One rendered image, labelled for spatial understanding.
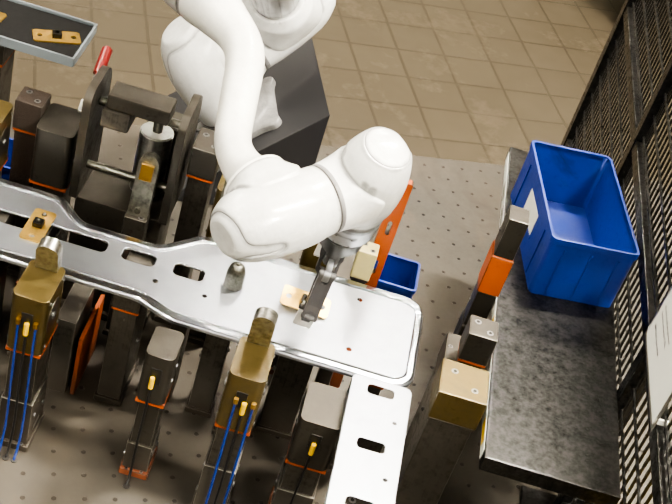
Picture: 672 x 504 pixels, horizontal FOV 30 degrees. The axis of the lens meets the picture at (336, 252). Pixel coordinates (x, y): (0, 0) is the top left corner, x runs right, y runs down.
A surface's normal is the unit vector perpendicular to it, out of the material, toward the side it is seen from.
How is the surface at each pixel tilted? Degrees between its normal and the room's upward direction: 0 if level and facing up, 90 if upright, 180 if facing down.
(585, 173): 90
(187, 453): 0
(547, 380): 0
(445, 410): 90
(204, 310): 0
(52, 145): 90
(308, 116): 42
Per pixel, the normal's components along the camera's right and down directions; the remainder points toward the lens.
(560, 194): 0.00, 0.63
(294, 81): -0.45, -0.63
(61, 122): 0.25, -0.75
